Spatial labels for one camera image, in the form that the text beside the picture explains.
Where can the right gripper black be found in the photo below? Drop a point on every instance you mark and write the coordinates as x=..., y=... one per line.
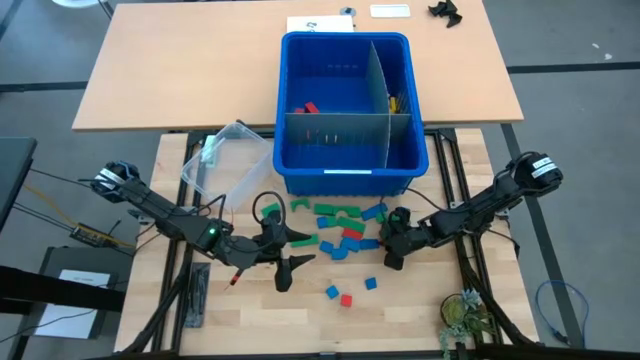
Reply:
x=405, y=237

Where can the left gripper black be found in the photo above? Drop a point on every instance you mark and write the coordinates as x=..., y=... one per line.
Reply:
x=245, y=250

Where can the green long block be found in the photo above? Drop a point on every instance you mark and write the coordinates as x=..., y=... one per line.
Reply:
x=305, y=241

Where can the green arch block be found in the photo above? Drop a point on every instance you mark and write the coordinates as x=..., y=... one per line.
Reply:
x=300, y=201
x=267, y=209
x=348, y=210

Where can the green rectangular block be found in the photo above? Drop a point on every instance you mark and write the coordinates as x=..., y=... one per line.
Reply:
x=324, y=209
x=351, y=225

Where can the red cube block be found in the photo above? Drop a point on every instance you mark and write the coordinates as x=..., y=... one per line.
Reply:
x=299, y=110
x=346, y=300

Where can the clear plastic container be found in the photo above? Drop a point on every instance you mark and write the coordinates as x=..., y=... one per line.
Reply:
x=225, y=165

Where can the grey slotted divider panel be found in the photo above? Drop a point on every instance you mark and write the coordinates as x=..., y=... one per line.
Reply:
x=376, y=75
x=340, y=132

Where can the yellow long rectangular block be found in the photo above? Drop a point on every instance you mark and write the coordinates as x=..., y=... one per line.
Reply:
x=393, y=104

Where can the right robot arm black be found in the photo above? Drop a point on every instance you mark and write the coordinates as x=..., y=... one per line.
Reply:
x=480, y=205

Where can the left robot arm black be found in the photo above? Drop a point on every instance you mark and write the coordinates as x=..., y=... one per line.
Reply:
x=150, y=205

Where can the green cube block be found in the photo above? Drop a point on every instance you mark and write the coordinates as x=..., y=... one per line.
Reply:
x=332, y=220
x=381, y=218

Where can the green cylinder block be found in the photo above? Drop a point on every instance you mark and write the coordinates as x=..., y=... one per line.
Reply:
x=395, y=217

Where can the grey metal mounting plate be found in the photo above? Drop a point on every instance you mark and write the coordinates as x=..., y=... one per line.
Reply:
x=457, y=205

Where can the white bin label strip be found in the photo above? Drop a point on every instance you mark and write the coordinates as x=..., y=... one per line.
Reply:
x=347, y=171

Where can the artificial potted plant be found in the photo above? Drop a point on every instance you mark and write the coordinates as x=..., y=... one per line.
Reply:
x=457, y=312

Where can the dark grey rectangular plate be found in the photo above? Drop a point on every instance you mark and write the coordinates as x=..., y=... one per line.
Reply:
x=197, y=295

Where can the black clamp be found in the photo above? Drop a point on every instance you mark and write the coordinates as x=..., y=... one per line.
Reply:
x=240, y=122

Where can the blue plastic bin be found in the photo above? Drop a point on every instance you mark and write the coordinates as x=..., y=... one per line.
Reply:
x=325, y=65

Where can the white paper note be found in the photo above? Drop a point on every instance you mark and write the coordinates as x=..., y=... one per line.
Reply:
x=85, y=278

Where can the light wooden desk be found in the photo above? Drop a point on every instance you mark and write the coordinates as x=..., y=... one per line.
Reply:
x=175, y=75

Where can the white paper sheet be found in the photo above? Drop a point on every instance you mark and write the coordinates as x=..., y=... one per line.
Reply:
x=320, y=22

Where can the grey desk grommet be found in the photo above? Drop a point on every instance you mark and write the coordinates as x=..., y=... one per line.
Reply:
x=346, y=11

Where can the black equipment case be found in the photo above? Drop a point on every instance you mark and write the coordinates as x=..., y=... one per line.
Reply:
x=50, y=260

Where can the black beam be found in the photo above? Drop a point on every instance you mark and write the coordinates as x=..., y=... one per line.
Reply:
x=50, y=290

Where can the black side desk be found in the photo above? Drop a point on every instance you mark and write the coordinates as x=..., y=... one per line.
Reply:
x=15, y=175

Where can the white round object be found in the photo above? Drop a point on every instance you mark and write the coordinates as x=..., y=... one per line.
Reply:
x=75, y=2

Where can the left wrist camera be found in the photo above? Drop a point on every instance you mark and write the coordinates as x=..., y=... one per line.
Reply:
x=272, y=227

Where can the black plastic bracket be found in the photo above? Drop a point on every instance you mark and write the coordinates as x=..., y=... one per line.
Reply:
x=447, y=12

